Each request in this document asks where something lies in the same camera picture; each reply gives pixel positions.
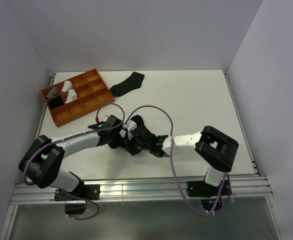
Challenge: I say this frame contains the black sock with white stripes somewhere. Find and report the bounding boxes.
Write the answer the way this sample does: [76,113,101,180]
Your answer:
[47,95,64,110]

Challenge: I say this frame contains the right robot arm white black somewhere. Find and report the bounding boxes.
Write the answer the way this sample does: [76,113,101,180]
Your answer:
[123,121,239,195]

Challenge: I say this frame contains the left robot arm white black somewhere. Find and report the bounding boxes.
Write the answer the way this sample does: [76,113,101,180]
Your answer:
[18,115,123,200]

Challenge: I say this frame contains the orange compartment tray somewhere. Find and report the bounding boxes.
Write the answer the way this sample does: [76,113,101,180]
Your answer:
[41,68,115,127]

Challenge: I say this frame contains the lower white rolled sock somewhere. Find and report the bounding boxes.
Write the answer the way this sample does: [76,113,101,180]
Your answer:
[65,89,78,104]

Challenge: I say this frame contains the white rolled sock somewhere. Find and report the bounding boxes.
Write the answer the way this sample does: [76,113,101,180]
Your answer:
[65,89,78,104]
[61,80,73,93]

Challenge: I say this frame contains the upper white rolled sock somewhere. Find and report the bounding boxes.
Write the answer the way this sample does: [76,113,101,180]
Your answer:
[61,80,73,93]

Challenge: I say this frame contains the grey rolled sock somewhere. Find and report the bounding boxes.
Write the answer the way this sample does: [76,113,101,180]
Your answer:
[45,86,60,99]

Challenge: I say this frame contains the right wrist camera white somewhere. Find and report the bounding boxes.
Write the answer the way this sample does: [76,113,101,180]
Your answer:
[122,120,137,140]

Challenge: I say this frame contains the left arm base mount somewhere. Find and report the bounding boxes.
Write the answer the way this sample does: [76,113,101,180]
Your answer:
[54,184,100,220]

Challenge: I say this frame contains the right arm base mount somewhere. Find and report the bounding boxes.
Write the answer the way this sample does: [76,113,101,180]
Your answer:
[186,180,232,199]

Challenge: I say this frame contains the aluminium frame rail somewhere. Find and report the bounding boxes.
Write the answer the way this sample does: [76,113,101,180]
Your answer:
[0,70,287,240]

